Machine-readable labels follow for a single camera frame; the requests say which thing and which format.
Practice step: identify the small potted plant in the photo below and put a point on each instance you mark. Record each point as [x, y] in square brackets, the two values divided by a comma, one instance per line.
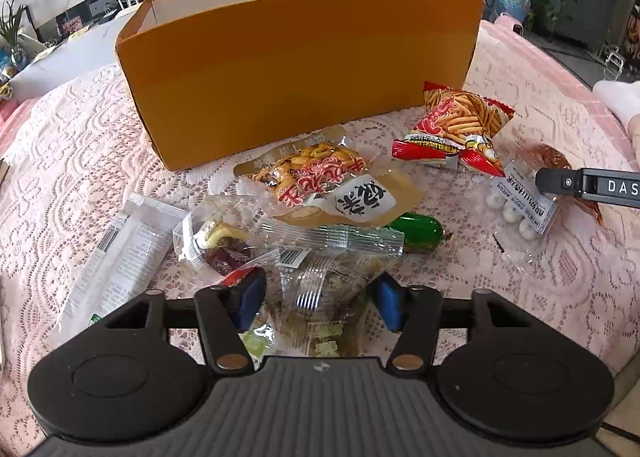
[12, 27]

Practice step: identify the clear packet of white balls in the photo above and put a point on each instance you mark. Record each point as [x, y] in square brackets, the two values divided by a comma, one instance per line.
[510, 209]

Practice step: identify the person's white sock foot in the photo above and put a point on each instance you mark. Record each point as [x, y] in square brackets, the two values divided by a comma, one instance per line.
[617, 99]

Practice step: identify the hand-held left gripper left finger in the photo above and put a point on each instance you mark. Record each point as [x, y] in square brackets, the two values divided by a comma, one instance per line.
[250, 299]

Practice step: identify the red stick snack packet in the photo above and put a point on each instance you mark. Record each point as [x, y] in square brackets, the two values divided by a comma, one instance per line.
[460, 117]

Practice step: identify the pink lace tablecloth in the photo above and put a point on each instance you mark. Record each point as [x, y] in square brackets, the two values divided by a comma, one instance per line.
[100, 147]

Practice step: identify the clear peanut packet red print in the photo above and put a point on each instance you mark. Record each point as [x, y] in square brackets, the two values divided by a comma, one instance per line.
[310, 162]

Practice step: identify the green sausage packet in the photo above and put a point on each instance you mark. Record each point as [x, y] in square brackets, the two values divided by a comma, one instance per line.
[417, 232]

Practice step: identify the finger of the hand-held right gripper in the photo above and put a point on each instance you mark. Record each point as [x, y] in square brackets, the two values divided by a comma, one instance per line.
[590, 184]

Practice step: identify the beige packet black character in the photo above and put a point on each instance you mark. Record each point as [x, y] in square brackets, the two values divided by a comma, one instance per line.
[360, 197]

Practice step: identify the clear packet of brown snack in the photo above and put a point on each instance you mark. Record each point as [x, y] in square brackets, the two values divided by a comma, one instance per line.
[325, 282]

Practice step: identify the clear packet of red dates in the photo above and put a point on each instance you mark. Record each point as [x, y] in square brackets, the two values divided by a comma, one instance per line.
[220, 247]

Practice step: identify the orange cardboard box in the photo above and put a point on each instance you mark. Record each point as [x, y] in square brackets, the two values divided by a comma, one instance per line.
[300, 62]

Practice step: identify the long white packet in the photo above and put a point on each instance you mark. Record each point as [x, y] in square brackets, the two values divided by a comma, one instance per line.
[125, 257]

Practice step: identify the clear packet of green pieces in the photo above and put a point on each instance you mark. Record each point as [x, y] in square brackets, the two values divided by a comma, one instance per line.
[257, 342]

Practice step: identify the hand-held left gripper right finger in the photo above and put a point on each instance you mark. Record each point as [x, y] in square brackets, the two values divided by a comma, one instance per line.
[389, 302]

